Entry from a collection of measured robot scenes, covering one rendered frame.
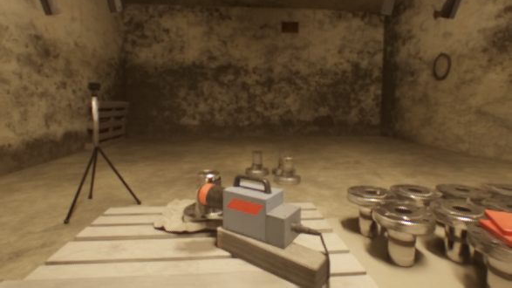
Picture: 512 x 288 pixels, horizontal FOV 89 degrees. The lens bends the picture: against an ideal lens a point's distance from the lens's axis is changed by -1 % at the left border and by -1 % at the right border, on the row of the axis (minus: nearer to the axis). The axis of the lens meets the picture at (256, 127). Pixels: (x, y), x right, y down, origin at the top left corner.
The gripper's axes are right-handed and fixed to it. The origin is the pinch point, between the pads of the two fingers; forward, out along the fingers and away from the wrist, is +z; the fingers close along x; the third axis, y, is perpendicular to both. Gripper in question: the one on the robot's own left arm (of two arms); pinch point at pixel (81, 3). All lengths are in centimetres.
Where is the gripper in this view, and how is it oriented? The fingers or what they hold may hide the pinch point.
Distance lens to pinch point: 68.9
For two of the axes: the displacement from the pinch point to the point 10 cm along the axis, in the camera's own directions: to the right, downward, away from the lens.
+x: -10.0, 0.4, -0.1
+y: -0.3, -4.9, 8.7
